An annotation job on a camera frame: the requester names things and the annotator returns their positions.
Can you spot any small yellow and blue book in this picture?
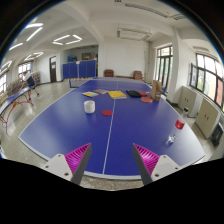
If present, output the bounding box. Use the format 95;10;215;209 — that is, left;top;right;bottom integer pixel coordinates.
81;90;100;98

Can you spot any wooden shelf unit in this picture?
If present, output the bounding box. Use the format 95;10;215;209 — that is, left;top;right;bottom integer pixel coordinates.
5;77;25;98

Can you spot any person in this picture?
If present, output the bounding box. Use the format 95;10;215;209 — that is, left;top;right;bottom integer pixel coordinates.
22;71;41;101

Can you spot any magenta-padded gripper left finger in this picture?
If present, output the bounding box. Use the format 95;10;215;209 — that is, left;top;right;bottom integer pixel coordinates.
42;142;93;186

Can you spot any blue table with red legs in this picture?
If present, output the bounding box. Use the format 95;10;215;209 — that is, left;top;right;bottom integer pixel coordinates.
0;84;35;135

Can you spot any brown armchair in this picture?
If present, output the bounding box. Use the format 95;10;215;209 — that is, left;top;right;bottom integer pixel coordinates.
132;70;144;81
103;68;115;79

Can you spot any ceiling air conditioner unit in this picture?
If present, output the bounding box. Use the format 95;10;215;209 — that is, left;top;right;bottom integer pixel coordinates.
115;27;153;42

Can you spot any cream cabinet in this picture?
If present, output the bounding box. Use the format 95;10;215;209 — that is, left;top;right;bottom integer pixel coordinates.
177;85;201;118
194;97;221;140

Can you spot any black bin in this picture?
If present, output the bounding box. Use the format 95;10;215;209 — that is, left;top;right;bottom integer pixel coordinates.
210;121;224;148

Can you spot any brown cardboard box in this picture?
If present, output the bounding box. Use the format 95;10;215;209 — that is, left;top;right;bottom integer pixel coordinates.
150;79;164;102

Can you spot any large yellow book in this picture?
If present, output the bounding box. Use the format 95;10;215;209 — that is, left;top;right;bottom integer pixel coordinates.
107;90;128;100

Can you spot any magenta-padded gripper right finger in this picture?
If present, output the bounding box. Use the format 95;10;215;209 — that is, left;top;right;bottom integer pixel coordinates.
131;142;183;187

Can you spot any wide dark-framed window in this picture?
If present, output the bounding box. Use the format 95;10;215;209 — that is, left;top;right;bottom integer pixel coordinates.
189;52;224;109

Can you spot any pinkish grey notebook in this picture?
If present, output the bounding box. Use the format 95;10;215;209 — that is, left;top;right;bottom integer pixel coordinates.
92;88;109;95

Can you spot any black pouch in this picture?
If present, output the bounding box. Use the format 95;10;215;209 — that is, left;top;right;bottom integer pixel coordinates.
125;89;143;99

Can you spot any tall dark-framed window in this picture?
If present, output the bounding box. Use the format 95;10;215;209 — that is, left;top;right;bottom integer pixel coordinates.
155;45;174;89

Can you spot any dark door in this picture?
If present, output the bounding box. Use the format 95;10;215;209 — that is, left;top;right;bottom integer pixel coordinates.
49;55;58;84

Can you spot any clear bottle with red label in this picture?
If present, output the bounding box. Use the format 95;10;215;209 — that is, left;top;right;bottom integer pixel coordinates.
167;106;190;145

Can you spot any flat round red coaster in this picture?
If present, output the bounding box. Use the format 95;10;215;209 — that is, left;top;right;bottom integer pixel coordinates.
101;109;114;117

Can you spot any group of ceiling lights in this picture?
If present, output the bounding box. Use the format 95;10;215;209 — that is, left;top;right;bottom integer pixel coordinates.
0;21;84;77

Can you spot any white mug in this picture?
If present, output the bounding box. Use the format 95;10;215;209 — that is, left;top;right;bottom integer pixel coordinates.
83;99;97;115

